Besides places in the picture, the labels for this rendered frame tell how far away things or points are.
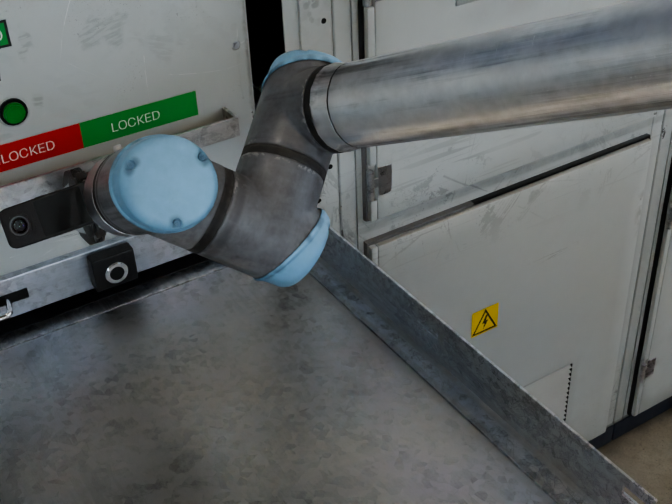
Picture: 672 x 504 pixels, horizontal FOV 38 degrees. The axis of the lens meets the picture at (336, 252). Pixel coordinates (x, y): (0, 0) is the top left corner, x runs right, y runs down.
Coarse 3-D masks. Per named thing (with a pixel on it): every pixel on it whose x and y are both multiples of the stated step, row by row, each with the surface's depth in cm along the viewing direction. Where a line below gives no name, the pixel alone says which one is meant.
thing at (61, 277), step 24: (120, 240) 133; (144, 240) 135; (48, 264) 128; (72, 264) 130; (144, 264) 136; (0, 288) 126; (24, 288) 128; (48, 288) 130; (72, 288) 132; (0, 312) 128; (24, 312) 130
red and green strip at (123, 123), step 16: (176, 96) 128; (192, 96) 129; (128, 112) 126; (144, 112) 127; (160, 112) 128; (176, 112) 129; (192, 112) 131; (64, 128) 122; (80, 128) 123; (96, 128) 124; (112, 128) 125; (128, 128) 127; (144, 128) 128; (16, 144) 119; (32, 144) 120; (48, 144) 122; (64, 144) 123; (80, 144) 124; (0, 160) 119; (16, 160) 120; (32, 160) 121
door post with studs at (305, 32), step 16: (288, 0) 126; (304, 0) 127; (320, 0) 128; (288, 16) 127; (304, 16) 128; (320, 16) 129; (288, 32) 128; (304, 32) 129; (320, 32) 130; (288, 48) 129; (304, 48) 130; (320, 48) 132; (336, 176) 144; (336, 192) 145; (336, 208) 147; (336, 224) 148
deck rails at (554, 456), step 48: (336, 240) 134; (336, 288) 134; (384, 288) 127; (384, 336) 125; (432, 336) 120; (432, 384) 117; (480, 384) 114; (480, 432) 111; (528, 432) 108; (576, 432) 101; (576, 480) 103; (624, 480) 96
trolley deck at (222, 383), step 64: (128, 320) 131; (192, 320) 130; (256, 320) 130; (320, 320) 129; (0, 384) 121; (64, 384) 120; (128, 384) 120; (192, 384) 120; (256, 384) 119; (320, 384) 119; (384, 384) 118; (0, 448) 112; (64, 448) 111; (128, 448) 111; (192, 448) 111; (256, 448) 110; (320, 448) 110; (384, 448) 110; (448, 448) 109
